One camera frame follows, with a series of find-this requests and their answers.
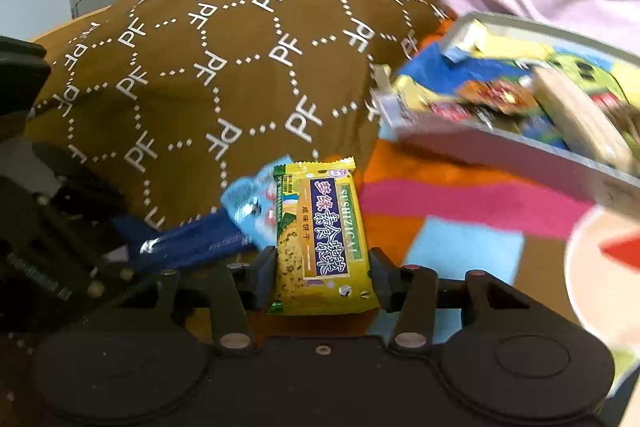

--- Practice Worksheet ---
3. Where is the gold snack packet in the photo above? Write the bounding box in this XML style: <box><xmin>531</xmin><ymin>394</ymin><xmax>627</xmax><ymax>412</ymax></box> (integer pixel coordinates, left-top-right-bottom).
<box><xmin>459</xmin><ymin>78</ymin><xmax>535</xmax><ymax>114</ymax></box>

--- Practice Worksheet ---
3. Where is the yellow green biscuit packet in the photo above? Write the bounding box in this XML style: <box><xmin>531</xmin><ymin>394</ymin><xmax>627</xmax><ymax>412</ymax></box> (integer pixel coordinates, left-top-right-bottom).
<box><xmin>266</xmin><ymin>156</ymin><xmax>382</xmax><ymax>316</ymax></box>

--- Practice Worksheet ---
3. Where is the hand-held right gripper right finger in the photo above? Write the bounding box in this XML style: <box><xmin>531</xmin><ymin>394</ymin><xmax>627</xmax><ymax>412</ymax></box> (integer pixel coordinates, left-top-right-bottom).
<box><xmin>368</xmin><ymin>248</ymin><xmax>532</xmax><ymax>353</ymax></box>

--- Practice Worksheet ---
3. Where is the blue crumpled packet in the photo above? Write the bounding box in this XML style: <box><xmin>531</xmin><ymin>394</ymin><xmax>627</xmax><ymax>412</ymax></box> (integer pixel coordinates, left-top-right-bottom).
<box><xmin>397</xmin><ymin>43</ymin><xmax>503</xmax><ymax>104</ymax></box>

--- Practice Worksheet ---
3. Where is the pale yellow paper piece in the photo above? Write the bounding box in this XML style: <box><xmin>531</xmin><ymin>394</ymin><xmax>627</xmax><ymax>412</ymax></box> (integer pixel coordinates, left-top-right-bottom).
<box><xmin>449</xmin><ymin>19</ymin><xmax>490</xmax><ymax>56</ymax></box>

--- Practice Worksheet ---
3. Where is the brown patterned pillow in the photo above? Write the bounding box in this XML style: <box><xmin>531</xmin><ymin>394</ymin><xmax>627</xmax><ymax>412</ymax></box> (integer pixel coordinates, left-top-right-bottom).
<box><xmin>27</xmin><ymin>0</ymin><xmax>453</xmax><ymax>348</ymax></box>

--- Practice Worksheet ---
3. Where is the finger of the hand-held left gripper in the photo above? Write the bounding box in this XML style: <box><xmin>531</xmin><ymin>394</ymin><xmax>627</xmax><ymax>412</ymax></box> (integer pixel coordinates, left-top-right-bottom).
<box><xmin>60</xmin><ymin>157</ymin><xmax>151</xmax><ymax>305</ymax></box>

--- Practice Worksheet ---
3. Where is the grey tray with cartoon drawing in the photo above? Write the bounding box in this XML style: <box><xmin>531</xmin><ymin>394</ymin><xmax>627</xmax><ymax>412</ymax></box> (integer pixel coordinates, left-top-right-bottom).
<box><xmin>372</xmin><ymin>11</ymin><xmax>640</xmax><ymax>208</ymax></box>

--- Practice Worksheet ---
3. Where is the clear rice cracker bar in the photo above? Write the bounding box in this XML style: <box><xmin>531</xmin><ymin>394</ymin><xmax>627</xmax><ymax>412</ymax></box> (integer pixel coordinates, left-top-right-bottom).
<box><xmin>531</xmin><ymin>66</ymin><xmax>635</xmax><ymax>172</ymax></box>

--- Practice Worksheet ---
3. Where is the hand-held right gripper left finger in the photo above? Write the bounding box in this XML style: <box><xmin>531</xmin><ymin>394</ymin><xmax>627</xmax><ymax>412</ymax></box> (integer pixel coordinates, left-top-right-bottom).
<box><xmin>106</xmin><ymin>247</ymin><xmax>279</xmax><ymax>354</ymax></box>

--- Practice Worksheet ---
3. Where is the dark blue stick packet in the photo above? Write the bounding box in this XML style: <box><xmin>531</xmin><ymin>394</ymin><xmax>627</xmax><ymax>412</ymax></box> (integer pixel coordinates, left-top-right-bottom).
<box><xmin>111</xmin><ymin>211</ymin><xmax>257</xmax><ymax>271</ymax></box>

